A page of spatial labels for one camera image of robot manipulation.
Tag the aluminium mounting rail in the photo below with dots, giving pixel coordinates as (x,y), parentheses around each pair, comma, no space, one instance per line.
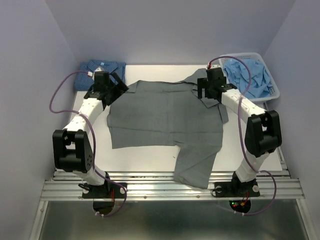
(159,186)

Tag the folded blue checked shirt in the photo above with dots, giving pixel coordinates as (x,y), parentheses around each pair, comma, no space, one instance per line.
(101,70)

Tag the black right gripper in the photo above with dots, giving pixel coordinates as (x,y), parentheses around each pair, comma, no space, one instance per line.
(202,83)

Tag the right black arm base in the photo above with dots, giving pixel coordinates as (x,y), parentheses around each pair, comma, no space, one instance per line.
(230,189)

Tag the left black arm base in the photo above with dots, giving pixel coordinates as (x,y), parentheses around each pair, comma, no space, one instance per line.
(106,191)

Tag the grey long sleeve shirt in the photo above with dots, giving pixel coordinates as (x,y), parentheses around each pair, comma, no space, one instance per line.
(157,113)

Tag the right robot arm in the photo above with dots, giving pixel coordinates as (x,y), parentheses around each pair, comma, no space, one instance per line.
(259,129)

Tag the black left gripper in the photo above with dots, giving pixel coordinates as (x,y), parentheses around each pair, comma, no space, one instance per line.
(121,89)

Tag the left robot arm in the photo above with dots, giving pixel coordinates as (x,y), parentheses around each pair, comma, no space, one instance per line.
(72,150)

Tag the white plastic laundry basket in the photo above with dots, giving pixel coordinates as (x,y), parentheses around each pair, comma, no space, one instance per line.
(250,74)

